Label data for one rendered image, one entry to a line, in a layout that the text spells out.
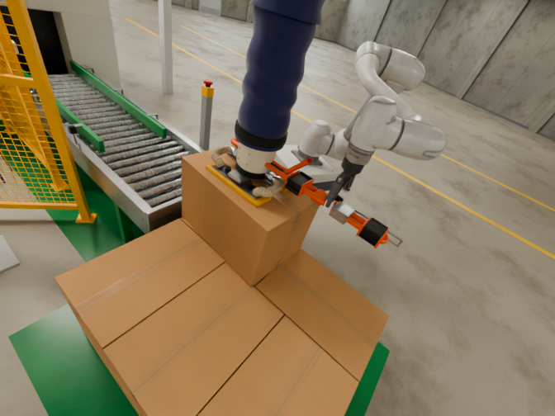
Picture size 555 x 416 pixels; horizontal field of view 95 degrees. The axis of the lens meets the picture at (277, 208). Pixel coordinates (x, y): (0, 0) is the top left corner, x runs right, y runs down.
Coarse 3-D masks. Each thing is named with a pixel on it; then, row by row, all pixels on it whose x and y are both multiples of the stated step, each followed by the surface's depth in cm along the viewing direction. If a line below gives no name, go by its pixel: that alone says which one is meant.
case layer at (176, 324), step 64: (128, 256) 121; (192, 256) 130; (128, 320) 101; (192, 320) 106; (256, 320) 113; (320, 320) 120; (384, 320) 128; (128, 384) 86; (192, 384) 90; (256, 384) 95; (320, 384) 100
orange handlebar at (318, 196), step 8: (272, 168) 109; (280, 176) 108; (304, 192) 103; (312, 192) 102; (320, 192) 102; (312, 200) 102; (320, 200) 100; (352, 216) 98; (352, 224) 94; (360, 224) 94; (384, 240) 90
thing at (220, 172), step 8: (208, 168) 119; (216, 168) 118; (224, 168) 120; (232, 168) 122; (216, 176) 117; (224, 176) 116; (232, 184) 113; (240, 184) 114; (248, 184) 111; (240, 192) 111; (248, 192) 111; (248, 200) 109; (256, 200) 109; (264, 200) 110
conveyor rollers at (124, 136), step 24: (72, 96) 226; (96, 96) 233; (96, 120) 203; (120, 120) 215; (120, 144) 190; (144, 144) 195; (168, 144) 202; (120, 168) 172; (144, 168) 175; (168, 168) 180; (144, 192) 155; (168, 192) 160
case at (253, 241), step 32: (192, 160) 123; (224, 160) 130; (192, 192) 129; (224, 192) 110; (288, 192) 122; (192, 224) 142; (224, 224) 119; (256, 224) 102; (288, 224) 111; (224, 256) 131; (256, 256) 111; (288, 256) 141
